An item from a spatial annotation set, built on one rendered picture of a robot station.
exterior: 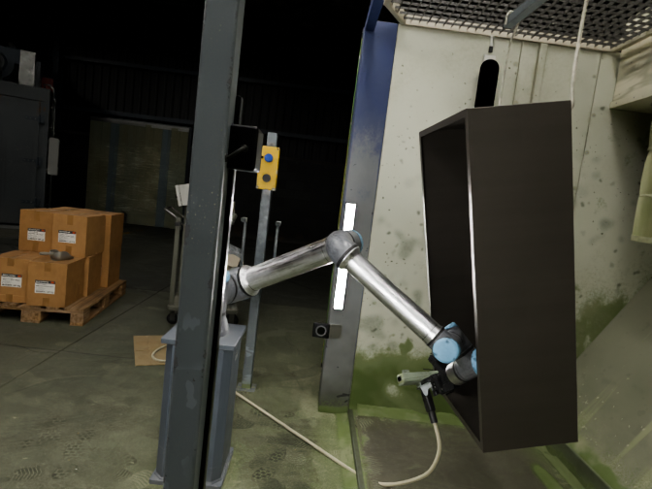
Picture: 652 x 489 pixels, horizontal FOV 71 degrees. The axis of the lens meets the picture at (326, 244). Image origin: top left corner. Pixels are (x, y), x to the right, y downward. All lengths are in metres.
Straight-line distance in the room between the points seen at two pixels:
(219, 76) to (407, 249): 2.10
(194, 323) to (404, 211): 2.06
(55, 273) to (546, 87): 3.76
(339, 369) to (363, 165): 1.21
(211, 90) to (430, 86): 2.14
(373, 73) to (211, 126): 2.07
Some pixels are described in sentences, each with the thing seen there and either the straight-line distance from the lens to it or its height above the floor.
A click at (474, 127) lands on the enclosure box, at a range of 1.61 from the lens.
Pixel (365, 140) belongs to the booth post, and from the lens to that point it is 2.65.
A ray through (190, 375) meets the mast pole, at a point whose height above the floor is 0.99.
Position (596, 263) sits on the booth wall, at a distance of 3.12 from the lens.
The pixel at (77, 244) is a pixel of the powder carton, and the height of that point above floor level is 0.62.
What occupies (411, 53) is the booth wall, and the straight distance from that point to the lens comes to 2.79.
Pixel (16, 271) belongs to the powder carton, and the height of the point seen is 0.40.
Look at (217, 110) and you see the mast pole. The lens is 0.71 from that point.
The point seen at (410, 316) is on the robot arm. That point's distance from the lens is 1.70.
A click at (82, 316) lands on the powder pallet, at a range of 4.27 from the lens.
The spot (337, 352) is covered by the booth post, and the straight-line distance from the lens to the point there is 2.79.
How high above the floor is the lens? 1.30
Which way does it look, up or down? 6 degrees down
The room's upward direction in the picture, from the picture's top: 7 degrees clockwise
